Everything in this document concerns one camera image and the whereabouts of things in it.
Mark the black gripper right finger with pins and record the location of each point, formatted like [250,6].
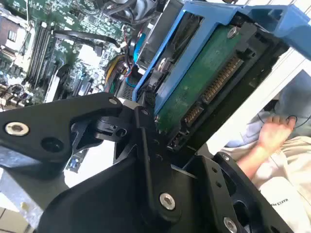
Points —
[211,179]

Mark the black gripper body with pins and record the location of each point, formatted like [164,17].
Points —
[97,206]

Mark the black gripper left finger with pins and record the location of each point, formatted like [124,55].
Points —
[31,136]

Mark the hard disk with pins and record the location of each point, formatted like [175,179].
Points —
[209,68]

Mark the person's bare hand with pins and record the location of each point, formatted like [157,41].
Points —
[274,131]

